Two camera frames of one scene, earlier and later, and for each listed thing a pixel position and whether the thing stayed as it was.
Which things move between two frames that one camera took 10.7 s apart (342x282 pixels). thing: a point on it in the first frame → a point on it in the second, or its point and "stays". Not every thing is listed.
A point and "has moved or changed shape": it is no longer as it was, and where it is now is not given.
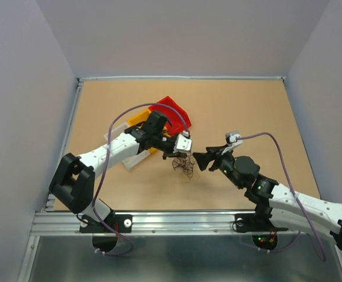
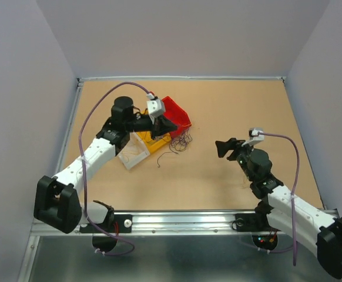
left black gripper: x=170 y=154 → x=160 y=126
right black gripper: x=203 y=158 → x=223 y=147
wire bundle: x=186 y=163 has moved or changed shape
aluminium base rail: x=150 y=223 stays
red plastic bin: x=177 y=117 stays
